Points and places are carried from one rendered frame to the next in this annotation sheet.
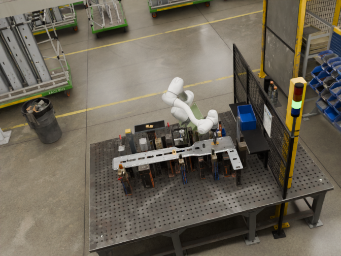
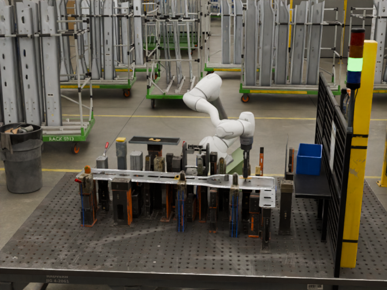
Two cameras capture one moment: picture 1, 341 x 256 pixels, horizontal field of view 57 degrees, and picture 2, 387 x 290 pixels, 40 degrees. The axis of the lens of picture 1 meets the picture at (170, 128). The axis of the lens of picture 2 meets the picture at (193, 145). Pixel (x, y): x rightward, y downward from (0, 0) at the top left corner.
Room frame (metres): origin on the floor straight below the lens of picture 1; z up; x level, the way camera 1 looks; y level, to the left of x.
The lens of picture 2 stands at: (-0.85, -0.58, 2.32)
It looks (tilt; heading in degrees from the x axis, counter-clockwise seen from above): 17 degrees down; 8
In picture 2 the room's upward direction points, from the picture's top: straight up
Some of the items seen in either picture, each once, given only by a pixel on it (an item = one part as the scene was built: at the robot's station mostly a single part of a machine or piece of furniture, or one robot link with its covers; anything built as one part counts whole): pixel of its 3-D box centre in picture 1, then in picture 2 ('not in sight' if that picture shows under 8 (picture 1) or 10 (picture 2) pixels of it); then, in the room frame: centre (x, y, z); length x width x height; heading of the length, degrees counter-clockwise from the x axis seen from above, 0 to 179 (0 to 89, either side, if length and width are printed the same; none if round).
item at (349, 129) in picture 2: (295, 114); (353, 86); (1.91, -1.01, 1.79); 0.07 x 0.07 x 0.57
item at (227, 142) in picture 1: (172, 153); (174, 178); (2.55, 0.03, 1.00); 1.38 x 0.22 x 0.02; 89
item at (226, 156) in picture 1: (226, 165); (254, 214); (2.36, -0.53, 0.84); 0.11 x 0.10 x 0.28; 179
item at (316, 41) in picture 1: (302, 56); not in sight; (4.61, -2.42, 0.65); 1.00 x 0.50 x 1.30; 4
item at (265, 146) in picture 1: (247, 125); (308, 172); (2.75, -0.89, 1.01); 0.90 x 0.22 x 0.03; 179
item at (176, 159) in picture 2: (170, 148); (178, 182); (2.75, 0.04, 0.89); 0.13 x 0.11 x 0.38; 179
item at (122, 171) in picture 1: (125, 181); (87, 199); (2.37, 0.60, 0.88); 0.15 x 0.11 x 0.36; 179
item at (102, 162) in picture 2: (125, 158); (103, 180); (2.73, 0.60, 0.88); 0.11 x 0.10 x 0.36; 179
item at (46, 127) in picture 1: (43, 121); (22, 158); (4.57, 2.14, 0.36); 0.54 x 0.50 x 0.73; 4
